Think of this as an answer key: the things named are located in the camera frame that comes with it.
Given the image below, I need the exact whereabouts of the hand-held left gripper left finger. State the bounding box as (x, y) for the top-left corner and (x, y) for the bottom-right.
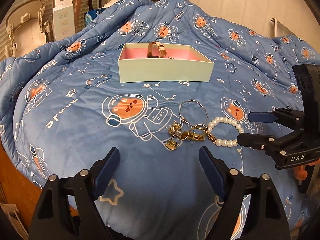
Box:
(29, 147), (120, 240)

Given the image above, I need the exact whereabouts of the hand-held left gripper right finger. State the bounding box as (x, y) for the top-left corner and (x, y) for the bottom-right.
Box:
(199, 145), (292, 240)

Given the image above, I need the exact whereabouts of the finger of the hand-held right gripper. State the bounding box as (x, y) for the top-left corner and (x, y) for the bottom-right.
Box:
(248, 107), (304, 131)
(236, 127), (304, 155)

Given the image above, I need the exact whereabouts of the white pearl bracelet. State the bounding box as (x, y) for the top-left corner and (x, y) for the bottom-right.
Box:
(208, 116), (244, 148)

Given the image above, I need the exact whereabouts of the gold charm ring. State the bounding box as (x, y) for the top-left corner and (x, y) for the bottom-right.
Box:
(188, 125), (208, 142)

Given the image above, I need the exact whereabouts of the gold chain necklace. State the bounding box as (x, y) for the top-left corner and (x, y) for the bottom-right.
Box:
(166, 121), (186, 152)

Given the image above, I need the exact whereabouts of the silver bangle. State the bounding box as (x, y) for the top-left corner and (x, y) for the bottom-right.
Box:
(179, 100), (209, 125)

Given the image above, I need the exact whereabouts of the pale green box pink inside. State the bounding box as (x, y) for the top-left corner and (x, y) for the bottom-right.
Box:
(118, 42), (215, 83)

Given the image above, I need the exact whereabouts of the person's right hand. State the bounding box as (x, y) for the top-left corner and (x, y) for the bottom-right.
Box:
(293, 160), (320, 182)

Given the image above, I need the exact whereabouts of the blue printed blanket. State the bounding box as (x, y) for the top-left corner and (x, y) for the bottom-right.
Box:
(0, 0), (320, 240)

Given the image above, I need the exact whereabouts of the white framed board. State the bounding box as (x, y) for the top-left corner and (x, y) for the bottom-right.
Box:
(271, 17), (293, 40)

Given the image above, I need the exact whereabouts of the rose gold wrist watch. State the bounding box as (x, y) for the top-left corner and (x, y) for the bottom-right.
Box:
(146, 41), (167, 59)

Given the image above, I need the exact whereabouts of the blue tissue pack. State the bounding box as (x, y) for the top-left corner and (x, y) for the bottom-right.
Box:
(84, 8), (108, 28)

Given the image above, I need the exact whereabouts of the tall white carton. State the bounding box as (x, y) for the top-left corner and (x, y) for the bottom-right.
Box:
(52, 0), (77, 41)

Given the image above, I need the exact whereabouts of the white baby seat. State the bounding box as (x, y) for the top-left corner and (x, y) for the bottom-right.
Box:
(4, 0), (48, 56)

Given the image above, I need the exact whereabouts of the white fluffy bundle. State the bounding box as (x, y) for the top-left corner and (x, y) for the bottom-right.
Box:
(103, 0), (133, 8)

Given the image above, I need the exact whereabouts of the wooden pole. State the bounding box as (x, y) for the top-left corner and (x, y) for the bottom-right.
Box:
(74, 0), (87, 34)

